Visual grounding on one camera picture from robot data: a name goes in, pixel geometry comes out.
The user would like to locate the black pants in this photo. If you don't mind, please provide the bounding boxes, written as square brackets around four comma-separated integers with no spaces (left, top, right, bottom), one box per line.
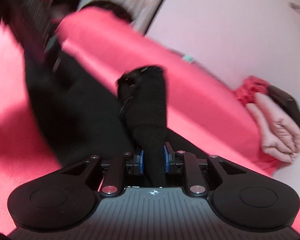
[24,50,212,188]

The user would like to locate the red ruffled cloth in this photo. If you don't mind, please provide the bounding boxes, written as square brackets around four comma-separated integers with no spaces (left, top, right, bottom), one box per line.
[234,76,269,105]

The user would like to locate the pale pink quilt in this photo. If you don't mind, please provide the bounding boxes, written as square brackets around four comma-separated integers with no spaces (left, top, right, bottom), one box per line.
[246,92,300,163]

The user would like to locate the black cloth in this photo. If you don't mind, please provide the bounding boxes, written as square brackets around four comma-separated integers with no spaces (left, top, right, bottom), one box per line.
[81,1,135,23]

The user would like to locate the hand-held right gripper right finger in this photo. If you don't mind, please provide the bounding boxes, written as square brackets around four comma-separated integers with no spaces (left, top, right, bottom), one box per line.
[163,142,247,197]

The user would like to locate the coral red bolster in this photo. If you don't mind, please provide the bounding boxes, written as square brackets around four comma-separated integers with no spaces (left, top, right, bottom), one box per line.
[57,6,280,178]

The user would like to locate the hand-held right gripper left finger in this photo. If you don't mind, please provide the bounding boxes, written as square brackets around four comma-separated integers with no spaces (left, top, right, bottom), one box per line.
[61,149,144,197]

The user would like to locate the pink velvet blanket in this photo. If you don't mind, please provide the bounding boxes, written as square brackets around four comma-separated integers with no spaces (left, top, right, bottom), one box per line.
[0,21,300,237]

